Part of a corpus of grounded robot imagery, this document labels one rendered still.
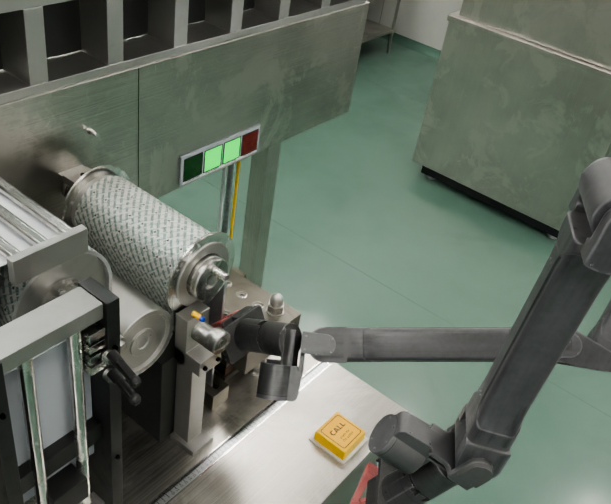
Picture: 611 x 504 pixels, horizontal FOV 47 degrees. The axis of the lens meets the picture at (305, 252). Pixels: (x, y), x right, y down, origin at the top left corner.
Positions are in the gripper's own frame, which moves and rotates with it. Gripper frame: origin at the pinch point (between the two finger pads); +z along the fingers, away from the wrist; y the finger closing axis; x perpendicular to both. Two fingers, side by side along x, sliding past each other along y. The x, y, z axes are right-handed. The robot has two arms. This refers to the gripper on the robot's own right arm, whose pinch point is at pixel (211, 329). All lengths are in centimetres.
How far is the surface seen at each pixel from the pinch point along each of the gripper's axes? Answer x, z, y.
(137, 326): 11.2, -8.2, -19.1
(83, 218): 26.3, 7.5, -12.4
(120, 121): 38.8, 13.5, 4.8
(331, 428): -24.2, -14.0, 9.2
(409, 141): -37, 145, 299
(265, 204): -1, 53, 74
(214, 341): 5.3, -15.0, -11.4
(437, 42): 7, 196, 446
